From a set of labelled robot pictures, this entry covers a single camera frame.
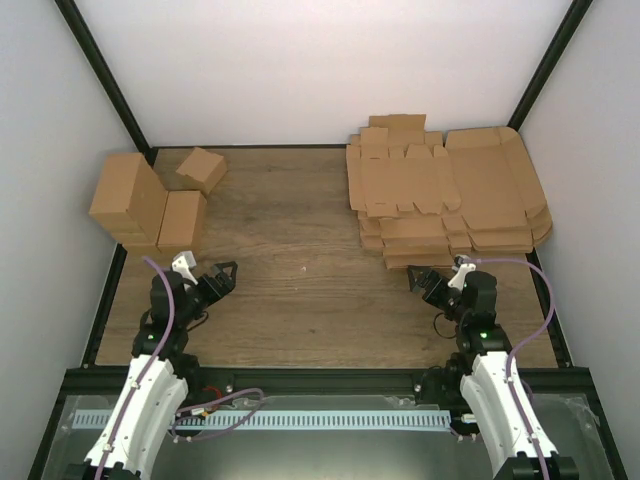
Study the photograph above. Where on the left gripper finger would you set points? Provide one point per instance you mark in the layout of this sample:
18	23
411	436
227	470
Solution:
230	269
218	273

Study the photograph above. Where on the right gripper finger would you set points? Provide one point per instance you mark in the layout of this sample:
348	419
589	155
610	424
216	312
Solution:
414	275
429	276

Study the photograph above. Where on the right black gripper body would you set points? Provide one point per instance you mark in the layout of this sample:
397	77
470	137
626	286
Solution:
436	299

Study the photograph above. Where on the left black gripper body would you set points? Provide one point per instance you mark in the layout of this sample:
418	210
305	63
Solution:
214	294

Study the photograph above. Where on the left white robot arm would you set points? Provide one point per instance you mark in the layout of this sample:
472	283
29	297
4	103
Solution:
161	375

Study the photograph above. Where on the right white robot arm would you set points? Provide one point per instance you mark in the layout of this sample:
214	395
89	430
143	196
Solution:
484	368

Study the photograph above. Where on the small tilted cardboard box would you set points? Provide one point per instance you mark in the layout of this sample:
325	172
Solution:
202	170

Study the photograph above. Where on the tall folded cardboard box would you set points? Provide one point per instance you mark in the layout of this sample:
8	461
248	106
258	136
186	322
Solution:
129	201

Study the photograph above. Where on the stack of flat cardboard blanks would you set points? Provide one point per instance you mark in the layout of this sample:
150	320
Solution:
504	209

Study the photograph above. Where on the clear plastic sheet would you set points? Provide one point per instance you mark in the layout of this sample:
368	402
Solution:
339	454

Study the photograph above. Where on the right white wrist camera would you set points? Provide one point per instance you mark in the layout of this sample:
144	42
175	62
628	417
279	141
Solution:
463	265

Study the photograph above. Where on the black aluminium frame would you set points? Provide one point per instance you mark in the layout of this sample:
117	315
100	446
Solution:
90	378

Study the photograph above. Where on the light blue slotted cable duct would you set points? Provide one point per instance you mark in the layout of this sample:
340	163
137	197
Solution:
283	420

